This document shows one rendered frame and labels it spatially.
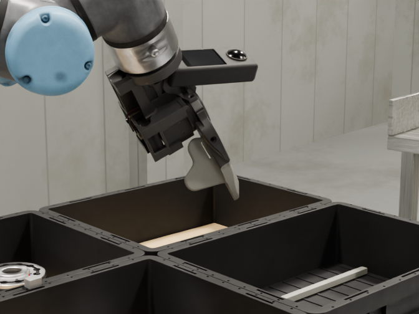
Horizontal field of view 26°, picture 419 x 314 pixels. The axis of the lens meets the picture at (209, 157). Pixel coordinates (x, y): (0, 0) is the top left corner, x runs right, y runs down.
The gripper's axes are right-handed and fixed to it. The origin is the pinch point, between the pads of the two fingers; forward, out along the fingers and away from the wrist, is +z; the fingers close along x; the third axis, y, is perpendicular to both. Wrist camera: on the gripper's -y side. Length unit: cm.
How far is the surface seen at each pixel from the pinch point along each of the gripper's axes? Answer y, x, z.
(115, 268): 17.5, -1.1, 8.4
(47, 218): 22.7, -25.2, 16.6
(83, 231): 18.9, -16.8, 14.9
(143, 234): 10.6, -31.2, 37.3
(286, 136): -123, -340, 353
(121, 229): 13.6, -30.8, 32.9
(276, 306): 3.6, 18.6, 7.1
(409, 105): -72, -76, 96
